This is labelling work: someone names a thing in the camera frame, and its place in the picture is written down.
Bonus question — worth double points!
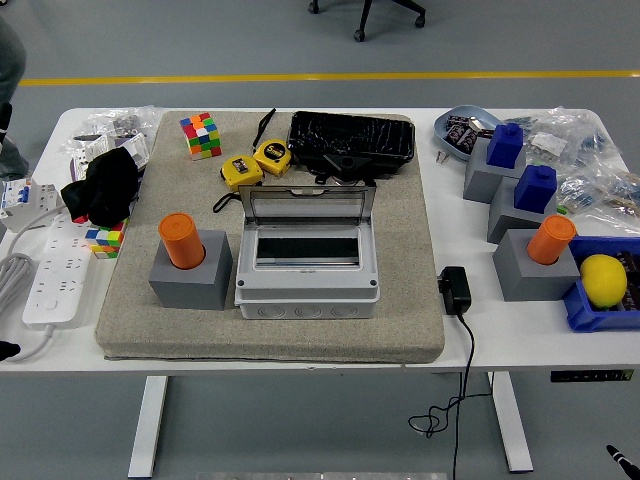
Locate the clear bag of small parts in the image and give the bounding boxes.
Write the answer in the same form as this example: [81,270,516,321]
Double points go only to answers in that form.
[62,104,164,151]

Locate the large colourful puzzle cube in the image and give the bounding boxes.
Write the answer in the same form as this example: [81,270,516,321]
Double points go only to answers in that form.
[179,111,223,161]

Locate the yellow tape measure dark label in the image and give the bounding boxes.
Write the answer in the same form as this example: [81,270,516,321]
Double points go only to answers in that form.
[213,155,265,214]

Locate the blue block battery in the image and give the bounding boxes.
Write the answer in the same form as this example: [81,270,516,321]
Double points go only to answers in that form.
[486,122,525,169]
[513,164,558,212]

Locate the clear bag of blue parts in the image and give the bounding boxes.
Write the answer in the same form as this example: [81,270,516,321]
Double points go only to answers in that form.
[504,105,626,171]

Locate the black power adapter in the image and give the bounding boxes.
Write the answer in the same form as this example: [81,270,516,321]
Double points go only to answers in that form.
[437,265,473,316]

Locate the person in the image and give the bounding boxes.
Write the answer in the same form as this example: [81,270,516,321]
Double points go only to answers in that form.
[0,14,30,182]

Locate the dark packets in bin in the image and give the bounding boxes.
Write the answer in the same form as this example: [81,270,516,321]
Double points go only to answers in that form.
[615,249,640,312]

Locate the black plastic tray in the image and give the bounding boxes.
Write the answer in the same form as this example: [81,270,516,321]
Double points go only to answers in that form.
[287,110,417,180]

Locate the yellow tape measure 5m label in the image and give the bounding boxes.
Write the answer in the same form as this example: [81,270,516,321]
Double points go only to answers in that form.
[251,107,294,177]

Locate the white printed packets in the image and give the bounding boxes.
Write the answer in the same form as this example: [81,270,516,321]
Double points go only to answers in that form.
[67,133,151,182]

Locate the white table leg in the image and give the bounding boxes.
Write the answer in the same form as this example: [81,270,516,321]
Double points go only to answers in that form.
[128,375,169,479]
[487,372,534,474]

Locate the light blue dish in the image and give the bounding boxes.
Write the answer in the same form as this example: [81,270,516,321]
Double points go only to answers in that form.
[433,104,506,162]

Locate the white circuit breaker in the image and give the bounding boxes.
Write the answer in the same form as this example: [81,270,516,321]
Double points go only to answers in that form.
[0,177,66,234]

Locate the yellow lemon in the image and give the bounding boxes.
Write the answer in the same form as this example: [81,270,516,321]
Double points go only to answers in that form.
[579,253,628,309]

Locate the white power strip cord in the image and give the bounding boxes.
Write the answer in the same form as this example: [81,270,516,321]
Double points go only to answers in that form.
[0,323,57,362]

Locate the black bracket with hole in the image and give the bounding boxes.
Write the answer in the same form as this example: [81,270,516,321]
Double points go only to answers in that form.
[313,153,377,188]

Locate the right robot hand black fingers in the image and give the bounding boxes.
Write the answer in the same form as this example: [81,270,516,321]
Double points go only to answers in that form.
[605,443,640,480]

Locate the black table control panel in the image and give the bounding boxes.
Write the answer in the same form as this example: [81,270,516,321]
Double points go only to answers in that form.
[550,368,635,384]

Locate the grey-brown mat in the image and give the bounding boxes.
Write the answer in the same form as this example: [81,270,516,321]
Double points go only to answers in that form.
[94,110,446,364]

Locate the orange cylinder battery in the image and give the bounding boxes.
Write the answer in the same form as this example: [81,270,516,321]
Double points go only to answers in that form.
[158,212,207,270]
[526,214,578,265]

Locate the dark printed packets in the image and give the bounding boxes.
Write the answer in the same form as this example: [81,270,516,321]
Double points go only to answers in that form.
[444,114,494,151]

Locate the blue storage bin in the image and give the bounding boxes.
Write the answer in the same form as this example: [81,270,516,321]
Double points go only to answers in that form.
[560,235,640,334]

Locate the black office chair base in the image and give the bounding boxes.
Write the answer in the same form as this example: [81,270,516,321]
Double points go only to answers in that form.
[308,0,427,42]

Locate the black adapter cord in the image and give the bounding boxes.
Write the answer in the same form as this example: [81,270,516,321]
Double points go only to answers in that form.
[409,312,496,480]

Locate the grey block holder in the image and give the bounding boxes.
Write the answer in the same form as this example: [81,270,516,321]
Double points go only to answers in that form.
[463,135,527,204]
[487,175,559,245]

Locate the white power strip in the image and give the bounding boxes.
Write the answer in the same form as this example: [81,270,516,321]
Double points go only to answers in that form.
[22,214,96,329]

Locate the grey block with round hole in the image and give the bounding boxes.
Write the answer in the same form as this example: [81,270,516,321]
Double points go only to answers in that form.
[148,230,234,311]
[492,228,582,302]

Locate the grey electrical junction box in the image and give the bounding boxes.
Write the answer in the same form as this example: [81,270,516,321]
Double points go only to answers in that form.
[234,218,381,321]

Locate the clear bag of mixed parts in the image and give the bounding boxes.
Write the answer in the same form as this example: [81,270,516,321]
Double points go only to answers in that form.
[554,164,640,231]

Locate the black cloth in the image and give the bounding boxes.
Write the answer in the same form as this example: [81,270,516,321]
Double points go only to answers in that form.
[59,147,141,227]

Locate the small colourful puzzle cube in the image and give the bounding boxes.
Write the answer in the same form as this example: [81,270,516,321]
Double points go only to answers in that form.
[84,219,126,260]

